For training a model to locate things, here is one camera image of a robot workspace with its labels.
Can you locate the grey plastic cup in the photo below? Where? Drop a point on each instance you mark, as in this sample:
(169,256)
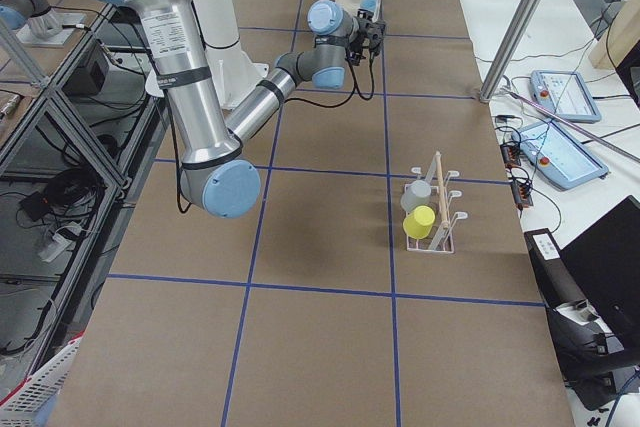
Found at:
(416,194)

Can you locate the yellow plastic cup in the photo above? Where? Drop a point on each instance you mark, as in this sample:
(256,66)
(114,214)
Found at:
(419,222)

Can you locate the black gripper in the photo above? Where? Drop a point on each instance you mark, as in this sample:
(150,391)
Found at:
(363,30)

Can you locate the white wire cup rack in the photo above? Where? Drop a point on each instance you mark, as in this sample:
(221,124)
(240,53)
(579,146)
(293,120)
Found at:
(441,237)

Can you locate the teach pendant with red button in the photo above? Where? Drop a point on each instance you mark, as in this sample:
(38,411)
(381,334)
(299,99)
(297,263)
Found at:
(558,156)

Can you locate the black laptop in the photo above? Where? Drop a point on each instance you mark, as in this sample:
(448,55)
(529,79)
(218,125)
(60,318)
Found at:
(604,263)

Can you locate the aluminium frame post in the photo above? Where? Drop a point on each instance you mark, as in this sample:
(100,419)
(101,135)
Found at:
(507,48)

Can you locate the metal rod stand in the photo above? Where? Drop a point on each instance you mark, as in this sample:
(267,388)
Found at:
(569,124)

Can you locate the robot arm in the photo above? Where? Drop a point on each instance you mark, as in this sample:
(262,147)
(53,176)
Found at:
(213,174)
(234,74)

